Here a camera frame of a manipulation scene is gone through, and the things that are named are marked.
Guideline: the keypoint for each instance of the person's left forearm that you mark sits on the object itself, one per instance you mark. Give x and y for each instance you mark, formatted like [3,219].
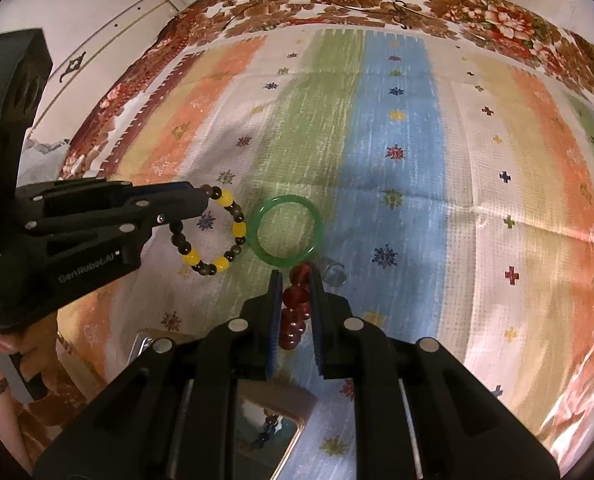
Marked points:
[2,430]

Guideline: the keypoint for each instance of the brown floral blanket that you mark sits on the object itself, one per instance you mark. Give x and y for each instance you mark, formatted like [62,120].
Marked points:
[477,10]

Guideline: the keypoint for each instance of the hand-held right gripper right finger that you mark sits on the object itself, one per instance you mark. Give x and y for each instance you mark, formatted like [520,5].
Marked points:
[318,320]

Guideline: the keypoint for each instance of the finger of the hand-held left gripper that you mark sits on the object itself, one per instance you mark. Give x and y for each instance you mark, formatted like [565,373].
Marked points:
[102,222]
[127,192]

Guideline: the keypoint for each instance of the silver metal tin box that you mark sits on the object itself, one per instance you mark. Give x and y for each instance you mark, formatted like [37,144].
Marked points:
[277,460]

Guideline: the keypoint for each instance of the white bed headboard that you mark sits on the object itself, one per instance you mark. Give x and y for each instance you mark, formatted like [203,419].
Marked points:
[102,35]

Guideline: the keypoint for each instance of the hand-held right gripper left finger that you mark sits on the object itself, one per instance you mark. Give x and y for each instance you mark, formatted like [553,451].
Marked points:
[275,320]

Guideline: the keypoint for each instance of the grey cloth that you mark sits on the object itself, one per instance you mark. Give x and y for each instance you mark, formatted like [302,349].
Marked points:
[44,152]

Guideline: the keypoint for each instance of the striped colourful mat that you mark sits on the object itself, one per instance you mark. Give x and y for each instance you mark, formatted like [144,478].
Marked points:
[402,185]

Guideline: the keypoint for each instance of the green jade bangle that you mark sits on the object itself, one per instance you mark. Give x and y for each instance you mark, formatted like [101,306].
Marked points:
[253,230]

